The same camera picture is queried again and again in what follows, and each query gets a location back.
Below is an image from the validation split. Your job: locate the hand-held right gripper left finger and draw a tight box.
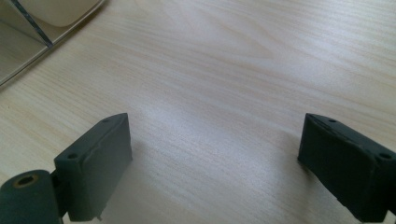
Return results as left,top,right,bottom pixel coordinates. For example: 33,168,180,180
53,112,134,222

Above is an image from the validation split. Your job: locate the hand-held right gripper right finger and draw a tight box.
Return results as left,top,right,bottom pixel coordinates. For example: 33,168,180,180
297,112,396,224

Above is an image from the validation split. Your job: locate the beige compartment tray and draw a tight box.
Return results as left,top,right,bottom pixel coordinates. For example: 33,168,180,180
0,0,106,87

